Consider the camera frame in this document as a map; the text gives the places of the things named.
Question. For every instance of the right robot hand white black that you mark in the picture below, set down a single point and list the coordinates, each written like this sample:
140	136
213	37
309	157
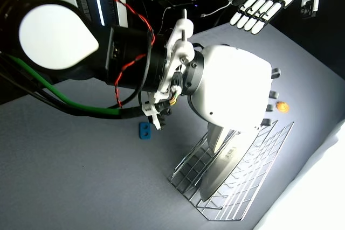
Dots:
234	87

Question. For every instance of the orange swirl cookie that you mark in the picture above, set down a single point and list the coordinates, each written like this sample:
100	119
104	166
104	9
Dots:
283	107

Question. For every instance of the blue block with two holes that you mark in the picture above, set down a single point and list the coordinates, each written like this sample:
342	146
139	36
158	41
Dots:
145	130

